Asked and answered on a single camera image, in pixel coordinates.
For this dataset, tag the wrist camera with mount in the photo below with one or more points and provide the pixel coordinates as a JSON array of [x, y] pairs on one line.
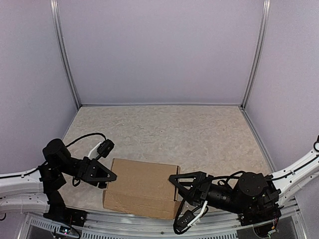
[[191, 217], [101, 150]]

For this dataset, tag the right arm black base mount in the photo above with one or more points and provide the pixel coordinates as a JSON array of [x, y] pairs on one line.
[[254, 215]]

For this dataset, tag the aluminium corner post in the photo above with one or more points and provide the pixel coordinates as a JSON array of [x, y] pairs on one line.
[[257, 54], [63, 52]]

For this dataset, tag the brown cardboard box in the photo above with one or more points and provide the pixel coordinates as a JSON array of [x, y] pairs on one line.
[[142, 189]]

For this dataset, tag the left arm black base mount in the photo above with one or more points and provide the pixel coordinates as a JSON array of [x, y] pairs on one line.
[[68, 216]]

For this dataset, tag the front aluminium frame rail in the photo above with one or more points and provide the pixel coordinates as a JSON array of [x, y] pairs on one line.
[[107, 225]]

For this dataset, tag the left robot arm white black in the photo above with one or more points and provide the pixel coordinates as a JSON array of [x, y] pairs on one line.
[[37, 189]]

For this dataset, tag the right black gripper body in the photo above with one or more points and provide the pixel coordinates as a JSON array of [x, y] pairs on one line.
[[201, 196]]

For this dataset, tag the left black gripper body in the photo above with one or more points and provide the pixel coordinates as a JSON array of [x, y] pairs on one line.
[[80, 172]]

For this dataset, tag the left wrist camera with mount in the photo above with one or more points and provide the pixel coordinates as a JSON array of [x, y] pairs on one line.
[[101, 150]]

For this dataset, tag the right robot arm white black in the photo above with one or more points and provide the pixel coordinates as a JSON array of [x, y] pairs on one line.
[[253, 196]]

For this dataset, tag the left aluminium corner post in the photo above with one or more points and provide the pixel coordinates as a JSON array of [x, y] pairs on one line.
[[63, 52]]

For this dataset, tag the right aluminium corner post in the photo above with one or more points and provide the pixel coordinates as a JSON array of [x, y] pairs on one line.
[[257, 54]]

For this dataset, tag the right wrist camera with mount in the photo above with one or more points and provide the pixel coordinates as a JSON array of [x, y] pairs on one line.
[[191, 217]]

